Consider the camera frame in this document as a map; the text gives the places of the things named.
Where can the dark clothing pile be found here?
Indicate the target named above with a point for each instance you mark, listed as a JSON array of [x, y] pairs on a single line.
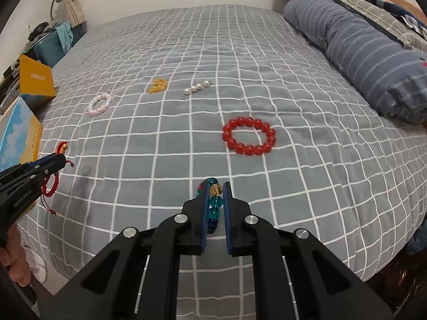
[[41, 28]]

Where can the blue cloud print box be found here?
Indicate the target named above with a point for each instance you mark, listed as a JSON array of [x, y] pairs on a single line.
[[16, 130]]

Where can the person's left hand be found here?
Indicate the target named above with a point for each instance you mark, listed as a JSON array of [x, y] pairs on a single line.
[[15, 258]]

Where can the blue striped rolled duvet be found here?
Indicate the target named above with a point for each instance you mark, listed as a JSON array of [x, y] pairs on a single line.
[[360, 50]]

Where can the grey checked bed cover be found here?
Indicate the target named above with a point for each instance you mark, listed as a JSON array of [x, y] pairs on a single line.
[[186, 50]]

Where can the yellow cardboard box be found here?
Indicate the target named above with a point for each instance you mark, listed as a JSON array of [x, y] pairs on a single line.
[[36, 76]]

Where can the grey patterned quilt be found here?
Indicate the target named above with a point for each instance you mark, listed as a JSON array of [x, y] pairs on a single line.
[[367, 3]]

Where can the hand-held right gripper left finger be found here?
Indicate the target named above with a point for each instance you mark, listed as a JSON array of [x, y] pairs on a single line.
[[203, 218]]

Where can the teal suitcase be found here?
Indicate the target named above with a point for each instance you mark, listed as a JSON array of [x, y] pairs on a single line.
[[46, 48]]

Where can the teal cloth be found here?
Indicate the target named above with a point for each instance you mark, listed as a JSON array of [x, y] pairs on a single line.
[[65, 35]]

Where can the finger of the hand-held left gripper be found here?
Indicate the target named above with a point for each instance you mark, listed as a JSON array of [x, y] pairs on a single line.
[[45, 177], [50, 162]]

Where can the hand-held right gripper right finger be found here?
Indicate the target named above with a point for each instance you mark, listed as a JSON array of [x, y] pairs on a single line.
[[228, 218]]

